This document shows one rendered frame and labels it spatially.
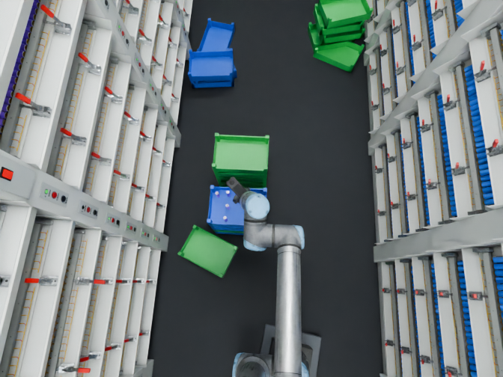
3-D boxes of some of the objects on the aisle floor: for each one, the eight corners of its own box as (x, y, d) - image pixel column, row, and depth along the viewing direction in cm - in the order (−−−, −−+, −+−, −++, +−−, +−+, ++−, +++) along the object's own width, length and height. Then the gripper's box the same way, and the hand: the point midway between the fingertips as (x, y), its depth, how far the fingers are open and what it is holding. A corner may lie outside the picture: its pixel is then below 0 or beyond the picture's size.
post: (168, 236, 204) (-178, 57, 42) (167, 251, 202) (-210, 123, 39) (137, 235, 205) (-325, 52, 42) (135, 250, 202) (-367, 117, 40)
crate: (238, 247, 202) (237, 246, 194) (222, 277, 197) (221, 277, 189) (196, 226, 206) (194, 224, 198) (180, 255, 201) (177, 253, 193)
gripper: (248, 218, 139) (239, 211, 160) (266, 200, 140) (255, 195, 161) (234, 204, 137) (227, 198, 158) (253, 186, 138) (244, 182, 159)
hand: (238, 193), depth 158 cm, fingers open, 3 cm apart
